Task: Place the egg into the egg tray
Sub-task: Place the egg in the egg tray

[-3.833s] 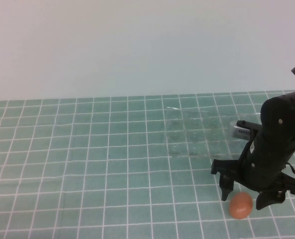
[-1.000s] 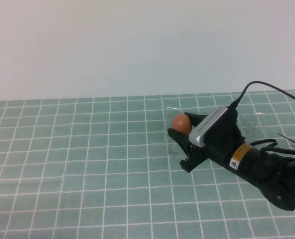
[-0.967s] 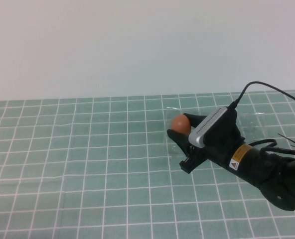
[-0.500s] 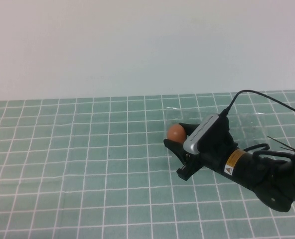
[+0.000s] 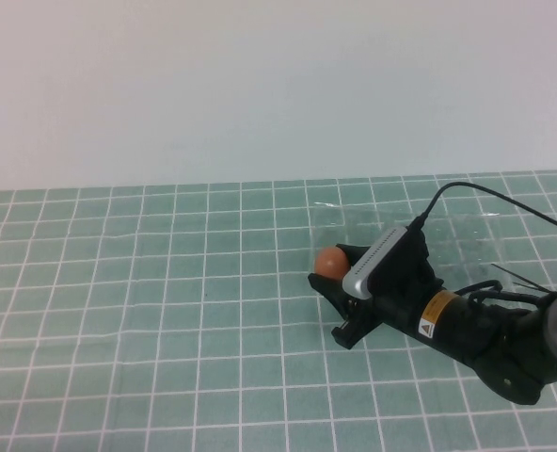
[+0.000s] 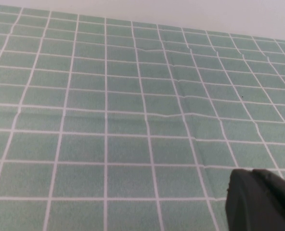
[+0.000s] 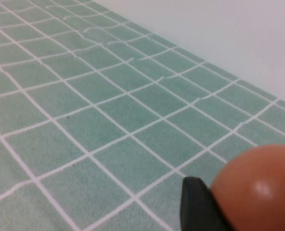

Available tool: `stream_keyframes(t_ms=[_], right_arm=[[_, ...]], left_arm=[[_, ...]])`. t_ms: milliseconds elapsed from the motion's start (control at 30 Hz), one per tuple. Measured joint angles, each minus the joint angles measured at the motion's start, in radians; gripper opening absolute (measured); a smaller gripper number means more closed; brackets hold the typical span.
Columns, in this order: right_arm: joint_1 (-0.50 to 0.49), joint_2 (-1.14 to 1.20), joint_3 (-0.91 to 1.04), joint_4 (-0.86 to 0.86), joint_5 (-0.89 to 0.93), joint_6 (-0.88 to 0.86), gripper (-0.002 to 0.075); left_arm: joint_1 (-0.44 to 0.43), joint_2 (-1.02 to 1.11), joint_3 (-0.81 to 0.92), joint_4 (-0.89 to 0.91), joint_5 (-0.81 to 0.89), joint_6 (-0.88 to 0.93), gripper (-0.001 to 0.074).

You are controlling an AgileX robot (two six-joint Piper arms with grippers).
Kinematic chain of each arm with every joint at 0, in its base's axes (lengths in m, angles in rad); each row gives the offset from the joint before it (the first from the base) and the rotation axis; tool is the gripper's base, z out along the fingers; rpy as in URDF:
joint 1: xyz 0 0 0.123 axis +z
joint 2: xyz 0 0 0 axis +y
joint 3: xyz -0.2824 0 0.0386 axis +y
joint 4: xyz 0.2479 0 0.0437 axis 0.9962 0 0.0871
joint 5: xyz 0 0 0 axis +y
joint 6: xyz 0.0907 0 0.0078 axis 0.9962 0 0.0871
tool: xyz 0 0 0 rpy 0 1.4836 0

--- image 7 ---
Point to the green white checkered tablecloth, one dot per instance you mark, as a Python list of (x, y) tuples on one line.
[(84, 120)]

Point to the orange ball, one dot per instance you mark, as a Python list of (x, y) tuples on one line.
[(260, 192)]

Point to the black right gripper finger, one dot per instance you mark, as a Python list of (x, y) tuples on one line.
[(198, 209)]

